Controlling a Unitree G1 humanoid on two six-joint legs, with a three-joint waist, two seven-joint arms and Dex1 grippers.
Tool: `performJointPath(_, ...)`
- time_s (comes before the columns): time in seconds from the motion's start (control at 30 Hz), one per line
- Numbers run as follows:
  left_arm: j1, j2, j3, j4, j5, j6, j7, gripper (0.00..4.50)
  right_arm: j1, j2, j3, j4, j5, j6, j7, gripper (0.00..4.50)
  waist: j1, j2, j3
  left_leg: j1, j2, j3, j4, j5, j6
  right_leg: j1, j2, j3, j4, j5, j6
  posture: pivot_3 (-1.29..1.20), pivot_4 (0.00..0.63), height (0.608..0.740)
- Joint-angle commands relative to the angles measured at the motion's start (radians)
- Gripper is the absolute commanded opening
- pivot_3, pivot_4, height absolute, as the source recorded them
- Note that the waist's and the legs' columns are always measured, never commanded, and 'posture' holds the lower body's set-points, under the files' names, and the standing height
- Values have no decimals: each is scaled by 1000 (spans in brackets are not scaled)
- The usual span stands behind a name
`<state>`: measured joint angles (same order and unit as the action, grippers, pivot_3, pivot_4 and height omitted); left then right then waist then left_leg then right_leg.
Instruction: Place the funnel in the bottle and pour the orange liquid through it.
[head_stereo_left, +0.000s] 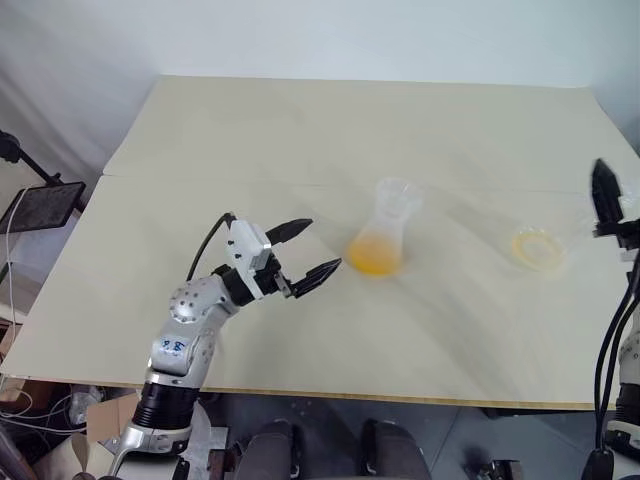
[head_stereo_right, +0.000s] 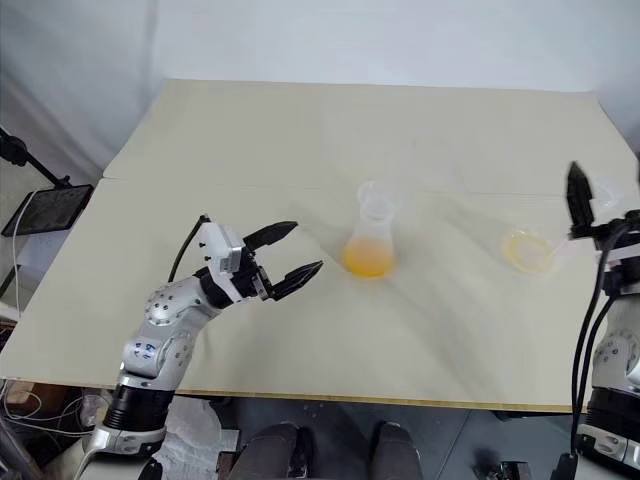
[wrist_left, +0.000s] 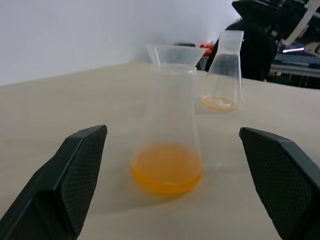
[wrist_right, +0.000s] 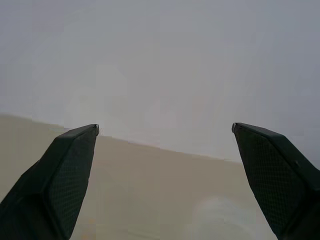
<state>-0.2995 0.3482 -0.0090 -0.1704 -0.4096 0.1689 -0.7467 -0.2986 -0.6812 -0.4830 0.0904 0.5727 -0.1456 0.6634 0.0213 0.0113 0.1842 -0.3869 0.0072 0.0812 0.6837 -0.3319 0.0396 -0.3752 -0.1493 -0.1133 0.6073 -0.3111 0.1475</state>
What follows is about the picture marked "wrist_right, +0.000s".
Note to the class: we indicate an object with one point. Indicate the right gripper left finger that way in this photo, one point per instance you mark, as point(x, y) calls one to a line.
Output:
point(50, 190)

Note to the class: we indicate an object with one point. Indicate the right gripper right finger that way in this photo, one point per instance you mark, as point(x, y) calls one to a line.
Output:
point(280, 185)

